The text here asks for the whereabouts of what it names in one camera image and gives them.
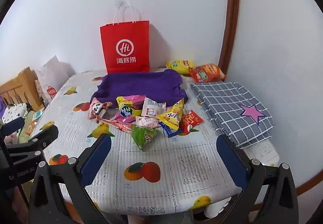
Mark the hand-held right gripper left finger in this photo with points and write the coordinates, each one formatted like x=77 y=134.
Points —
x=97 y=156

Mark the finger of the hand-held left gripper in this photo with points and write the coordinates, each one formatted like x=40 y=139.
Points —
x=48 y=133
x=14 y=123

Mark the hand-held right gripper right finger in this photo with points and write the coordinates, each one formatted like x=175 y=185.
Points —
x=231 y=161

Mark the orange sausage snack stick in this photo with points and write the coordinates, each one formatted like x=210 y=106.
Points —
x=113 y=124

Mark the pink panda snack packet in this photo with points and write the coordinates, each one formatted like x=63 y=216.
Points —
x=97 y=108

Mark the green triangular snack packet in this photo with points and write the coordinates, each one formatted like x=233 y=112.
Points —
x=143 y=137

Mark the yellow pink snack packet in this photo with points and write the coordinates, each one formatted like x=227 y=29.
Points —
x=126 y=110

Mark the red snack packet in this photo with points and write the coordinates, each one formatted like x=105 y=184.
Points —
x=190 y=120

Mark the yellow triangular snack packet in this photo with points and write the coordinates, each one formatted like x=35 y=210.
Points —
x=172 y=115

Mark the purple towel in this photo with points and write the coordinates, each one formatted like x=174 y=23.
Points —
x=141 y=82

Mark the white dotted cloth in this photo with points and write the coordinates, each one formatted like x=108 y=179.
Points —
x=14 y=111

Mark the fruit print tablecloth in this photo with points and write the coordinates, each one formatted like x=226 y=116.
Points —
x=176 y=163

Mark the grey checked cloth pink star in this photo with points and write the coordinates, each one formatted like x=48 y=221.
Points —
x=227 y=105

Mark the white plastic bag red label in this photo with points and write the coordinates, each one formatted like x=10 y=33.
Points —
x=54 y=77

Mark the white pink snack packet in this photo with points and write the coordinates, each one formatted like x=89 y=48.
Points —
x=147 y=121

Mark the blue snack packet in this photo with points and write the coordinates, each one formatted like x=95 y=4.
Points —
x=170 y=130

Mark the red orange snack bag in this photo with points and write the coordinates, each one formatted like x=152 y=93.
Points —
x=207 y=72

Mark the yellow snack bag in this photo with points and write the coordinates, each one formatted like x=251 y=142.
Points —
x=180 y=66

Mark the red paper bag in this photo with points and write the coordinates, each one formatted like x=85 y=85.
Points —
x=126 y=37

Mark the brown wooden door frame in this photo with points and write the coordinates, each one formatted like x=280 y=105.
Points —
x=228 y=24

